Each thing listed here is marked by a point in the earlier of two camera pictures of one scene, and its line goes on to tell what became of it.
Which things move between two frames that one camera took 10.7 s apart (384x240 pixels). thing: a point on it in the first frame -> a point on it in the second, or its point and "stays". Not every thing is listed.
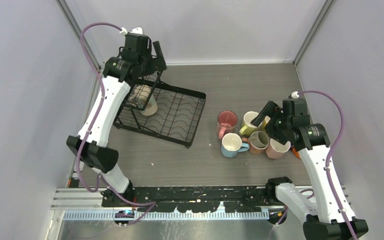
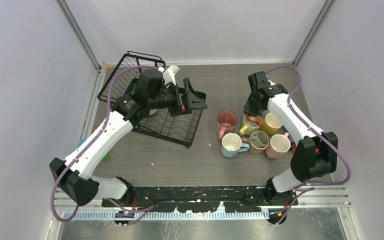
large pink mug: x=226 y=123 stays
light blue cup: x=231 y=144 stays
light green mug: x=248 y=127 stays
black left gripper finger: x=160 y=63 -> x=195 y=101
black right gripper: x=271 y=110 -> x=249 y=109
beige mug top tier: x=259 y=139 stays
